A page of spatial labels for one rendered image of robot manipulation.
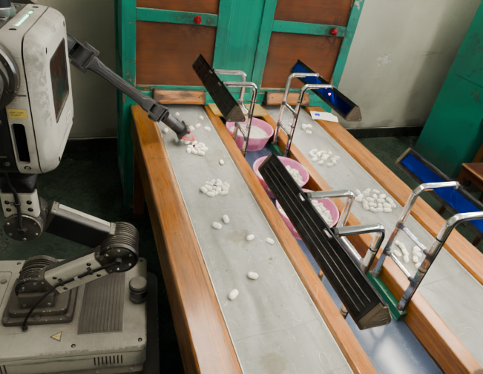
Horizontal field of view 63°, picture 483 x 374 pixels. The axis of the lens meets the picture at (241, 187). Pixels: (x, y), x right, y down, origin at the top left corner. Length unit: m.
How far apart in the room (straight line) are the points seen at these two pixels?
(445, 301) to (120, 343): 1.12
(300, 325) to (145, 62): 1.58
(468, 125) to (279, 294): 3.06
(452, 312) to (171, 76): 1.74
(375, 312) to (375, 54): 3.30
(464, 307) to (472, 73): 2.79
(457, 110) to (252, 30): 2.37
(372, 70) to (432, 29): 0.67
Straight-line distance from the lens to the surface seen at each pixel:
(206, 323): 1.18
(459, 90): 4.16
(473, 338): 1.53
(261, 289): 1.33
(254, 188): 1.71
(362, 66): 3.96
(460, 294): 1.65
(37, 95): 0.97
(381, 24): 3.93
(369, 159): 2.21
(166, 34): 2.25
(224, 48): 2.33
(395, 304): 1.50
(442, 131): 4.25
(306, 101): 2.60
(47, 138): 1.02
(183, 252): 1.36
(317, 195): 1.11
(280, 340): 1.22
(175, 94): 2.30
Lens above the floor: 1.72
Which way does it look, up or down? 34 degrees down
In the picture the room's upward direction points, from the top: 11 degrees clockwise
